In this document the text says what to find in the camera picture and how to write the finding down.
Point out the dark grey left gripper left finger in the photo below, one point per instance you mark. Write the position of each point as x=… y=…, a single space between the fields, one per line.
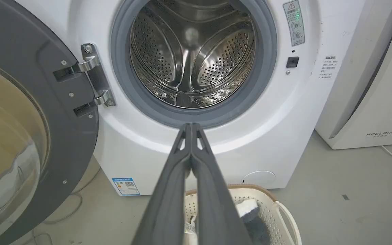
x=168 y=200

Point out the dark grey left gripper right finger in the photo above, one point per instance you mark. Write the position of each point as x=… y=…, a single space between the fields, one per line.
x=216 y=204

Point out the grey washing machine door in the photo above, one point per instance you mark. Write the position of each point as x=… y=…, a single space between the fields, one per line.
x=29 y=112

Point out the white perforated laundry basket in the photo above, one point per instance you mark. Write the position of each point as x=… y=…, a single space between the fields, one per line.
x=277 y=217

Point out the white front-load washing machine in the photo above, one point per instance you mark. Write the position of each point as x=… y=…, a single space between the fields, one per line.
x=267 y=129

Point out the white air purifier appliance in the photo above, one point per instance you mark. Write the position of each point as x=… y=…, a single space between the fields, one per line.
x=369 y=85

